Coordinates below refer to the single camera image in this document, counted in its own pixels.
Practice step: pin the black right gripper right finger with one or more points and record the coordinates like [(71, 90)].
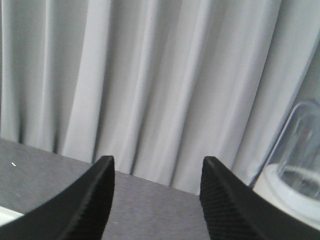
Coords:
[(233, 211)]

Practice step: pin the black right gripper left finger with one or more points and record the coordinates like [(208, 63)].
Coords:
[(80, 212)]

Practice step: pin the cream bear serving tray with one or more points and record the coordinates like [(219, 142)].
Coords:
[(8, 215)]

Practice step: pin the white blender appliance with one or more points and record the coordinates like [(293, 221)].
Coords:
[(290, 177)]

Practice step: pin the white grey curtain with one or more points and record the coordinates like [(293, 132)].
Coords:
[(158, 84)]

